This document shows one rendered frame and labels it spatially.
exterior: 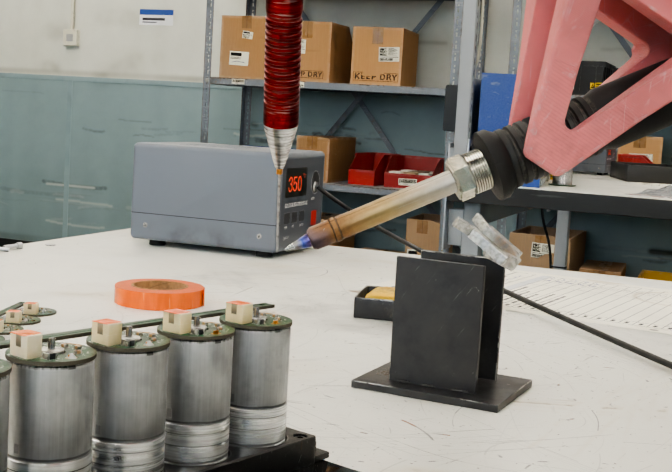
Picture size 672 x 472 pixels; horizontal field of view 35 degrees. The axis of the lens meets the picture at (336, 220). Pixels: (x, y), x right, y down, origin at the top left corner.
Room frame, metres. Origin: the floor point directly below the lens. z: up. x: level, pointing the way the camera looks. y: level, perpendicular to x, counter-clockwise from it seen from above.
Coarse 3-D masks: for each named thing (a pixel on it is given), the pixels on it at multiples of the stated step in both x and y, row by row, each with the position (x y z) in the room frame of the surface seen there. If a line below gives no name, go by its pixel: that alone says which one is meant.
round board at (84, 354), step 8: (56, 344) 0.31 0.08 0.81; (64, 344) 0.31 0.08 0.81; (72, 344) 0.31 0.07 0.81; (8, 352) 0.30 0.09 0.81; (48, 352) 0.29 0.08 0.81; (64, 352) 0.30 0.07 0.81; (72, 352) 0.30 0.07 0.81; (80, 352) 0.30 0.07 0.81; (88, 352) 0.30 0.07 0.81; (96, 352) 0.30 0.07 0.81; (16, 360) 0.29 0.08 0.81; (24, 360) 0.29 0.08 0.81; (32, 360) 0.29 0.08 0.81; (40, 360) 0.29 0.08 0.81; (48, 360) 0.29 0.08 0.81; (56, 360) 0.29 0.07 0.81; (64, 360) 0.29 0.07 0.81; (72, 360) 0.29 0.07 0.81; (80, 360) 0.29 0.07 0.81; (88, 360) 0.29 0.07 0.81
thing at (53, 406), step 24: (24, 384) 0.29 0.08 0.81; (48, 384) 0.29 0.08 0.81; (72, 384) 0.29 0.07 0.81; (24, 408) 0.29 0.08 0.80; (48, 408) 0.29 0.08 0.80; (72, 408) 0.29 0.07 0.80; (24, 432) 0.29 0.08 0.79; (48, 432) 0.29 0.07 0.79; (72, 432) 0.29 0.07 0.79; (24, 456) 0.29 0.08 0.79; (48, 456) 0.29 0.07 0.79; (72, 456) 0.29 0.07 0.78
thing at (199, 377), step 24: (168, 360) 0.33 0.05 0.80; (192, 360) 0.33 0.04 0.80; (216, 360) 0.33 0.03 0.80; (168, 384) 0.33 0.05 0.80; (192, 384) 0.33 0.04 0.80; (216, 384) 0.33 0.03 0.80; (168, 408) 0.33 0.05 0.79; (192, 408) 0.33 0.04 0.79; (216, 408) 0.33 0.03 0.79; (168, 432) 0.33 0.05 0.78; (192, 432) 0.33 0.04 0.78; (216, 432) 0.33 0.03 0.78; (168, 456) 0.33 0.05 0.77; (192, 456) 0.33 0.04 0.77; (216, 456) 0.34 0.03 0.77
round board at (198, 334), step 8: (160, 328) 0.34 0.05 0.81; (200, 328) 0.34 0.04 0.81; (208, 328) 0.34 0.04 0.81; (216, 328) 0.34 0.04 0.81; (224, 328) 0.35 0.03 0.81; (232, 328) 0.35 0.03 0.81; (168, 336) 0.33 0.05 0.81; (176, 336) 0.33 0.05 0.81; (184, 336) 0.33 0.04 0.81; (192, 336) 0.33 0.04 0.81; (200, 336) 0.33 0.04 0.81; (208, 336) 0.33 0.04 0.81; (216, 336) 0.33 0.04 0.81; (224, 336) 0.34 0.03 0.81
